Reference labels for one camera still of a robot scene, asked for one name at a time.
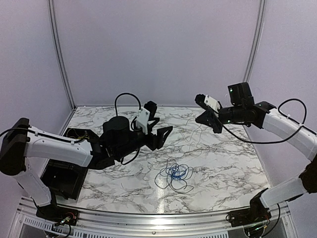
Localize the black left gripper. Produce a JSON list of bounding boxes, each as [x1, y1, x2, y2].
[[115, 125, 173, 160]]

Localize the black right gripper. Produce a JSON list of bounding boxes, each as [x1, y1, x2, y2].
[[195, 105, 244, 134]]

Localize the blue cable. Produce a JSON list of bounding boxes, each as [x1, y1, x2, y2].
[[159, 166, 188, 181]]

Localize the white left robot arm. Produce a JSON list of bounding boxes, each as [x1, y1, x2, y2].
[[0, 116, 173, 221]]

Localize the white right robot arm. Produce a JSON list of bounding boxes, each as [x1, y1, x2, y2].
[[194, 82, 317, 222]]

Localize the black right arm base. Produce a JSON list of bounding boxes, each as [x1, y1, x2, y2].
[[225, 188, 271, 227]]

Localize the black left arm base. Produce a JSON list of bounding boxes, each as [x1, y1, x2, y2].
[[36, 204, 79, 226]]

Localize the black divided storage bin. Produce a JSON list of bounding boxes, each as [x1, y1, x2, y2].
[[39, 127, 100, 201]]

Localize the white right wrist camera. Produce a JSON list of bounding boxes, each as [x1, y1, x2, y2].
[[204, 95, 221, 114]]

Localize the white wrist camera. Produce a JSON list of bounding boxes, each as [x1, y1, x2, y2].
[[135, 101, 157, 134], [204, 95, 221, 114]]

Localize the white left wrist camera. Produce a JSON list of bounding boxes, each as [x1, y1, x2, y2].
[[135, 101, 157, 134]]

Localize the black cable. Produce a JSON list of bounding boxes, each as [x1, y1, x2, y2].
[[155, 157, 195, 193]]

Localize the grey corner frame post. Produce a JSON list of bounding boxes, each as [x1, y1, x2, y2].
[[243, 0, 267, 82]]

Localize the aluminium front table rail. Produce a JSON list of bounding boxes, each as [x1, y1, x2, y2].
[[9, 195, 298, 238]]

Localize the grey left frame post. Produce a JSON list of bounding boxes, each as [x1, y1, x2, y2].
[[47, 0, 76, 111]]

